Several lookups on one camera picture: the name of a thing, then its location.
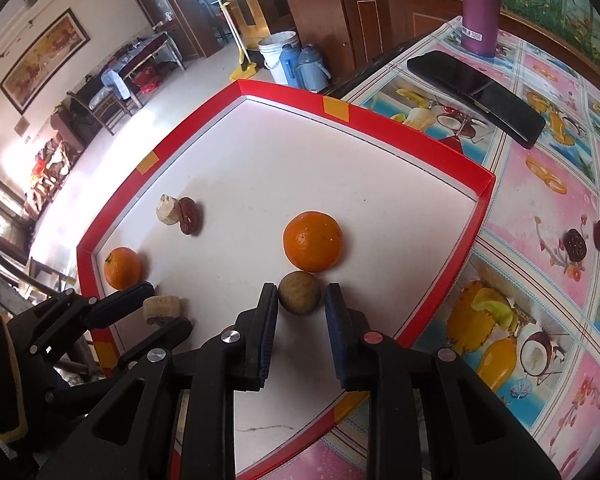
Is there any black smartphone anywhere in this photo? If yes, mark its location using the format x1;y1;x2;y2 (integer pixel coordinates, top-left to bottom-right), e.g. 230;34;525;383
406;50;547;150

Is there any red cardboard tray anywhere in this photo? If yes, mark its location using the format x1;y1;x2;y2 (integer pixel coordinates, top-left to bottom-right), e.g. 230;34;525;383
76;79;497;480

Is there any purple bottle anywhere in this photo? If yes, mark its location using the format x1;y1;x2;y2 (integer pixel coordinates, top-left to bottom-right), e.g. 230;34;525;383
460;0;502;59

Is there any yellow broom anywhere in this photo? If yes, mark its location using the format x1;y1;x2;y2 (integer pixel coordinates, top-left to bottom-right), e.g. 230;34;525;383
219;2;257;81

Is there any cluttered dining table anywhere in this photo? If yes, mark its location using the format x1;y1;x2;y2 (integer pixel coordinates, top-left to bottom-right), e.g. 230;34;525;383
100;31;186;111

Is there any wooden chair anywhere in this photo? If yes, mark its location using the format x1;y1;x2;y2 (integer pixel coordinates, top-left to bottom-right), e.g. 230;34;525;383
66;87;131;137

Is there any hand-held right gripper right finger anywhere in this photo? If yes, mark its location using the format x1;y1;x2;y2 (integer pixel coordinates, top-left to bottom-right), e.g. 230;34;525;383
324;282;563;480

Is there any wooden side cabinet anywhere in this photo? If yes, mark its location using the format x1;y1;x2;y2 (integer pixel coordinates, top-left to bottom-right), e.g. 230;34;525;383
232;0;463;96

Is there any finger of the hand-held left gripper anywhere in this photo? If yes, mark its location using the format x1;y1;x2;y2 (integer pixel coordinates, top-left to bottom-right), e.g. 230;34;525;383
7;281;156;356
45;317;195;413

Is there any beige dried fruit chunk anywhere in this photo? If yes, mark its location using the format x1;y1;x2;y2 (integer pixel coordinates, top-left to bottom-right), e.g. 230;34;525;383
144;296;181;326
156;194;181;225

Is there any brown round fruit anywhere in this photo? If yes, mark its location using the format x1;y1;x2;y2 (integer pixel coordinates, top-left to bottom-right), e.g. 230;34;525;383
278;270;325;316

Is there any small orange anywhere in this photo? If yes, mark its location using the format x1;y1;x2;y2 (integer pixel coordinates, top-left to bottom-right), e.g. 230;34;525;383
103;246;144;291

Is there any wooden glass display cabinet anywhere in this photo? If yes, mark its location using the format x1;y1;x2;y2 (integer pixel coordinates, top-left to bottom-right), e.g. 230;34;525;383
385;0;600;81

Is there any blue thermos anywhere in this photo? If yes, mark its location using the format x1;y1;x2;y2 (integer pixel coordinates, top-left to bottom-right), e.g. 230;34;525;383
279;44;302;89

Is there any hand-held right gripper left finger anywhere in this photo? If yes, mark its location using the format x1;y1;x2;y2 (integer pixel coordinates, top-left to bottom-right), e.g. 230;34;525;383
37;282;281;480

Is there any framed wall painting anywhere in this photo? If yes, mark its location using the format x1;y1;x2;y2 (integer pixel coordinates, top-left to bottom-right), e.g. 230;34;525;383
0;8;91;115

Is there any white plastic bucket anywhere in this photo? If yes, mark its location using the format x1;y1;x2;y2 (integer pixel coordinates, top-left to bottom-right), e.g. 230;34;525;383
258;31;301;86

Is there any grey-blue kettle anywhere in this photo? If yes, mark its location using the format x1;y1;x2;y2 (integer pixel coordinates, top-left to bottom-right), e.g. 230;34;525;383
296;45;334;94

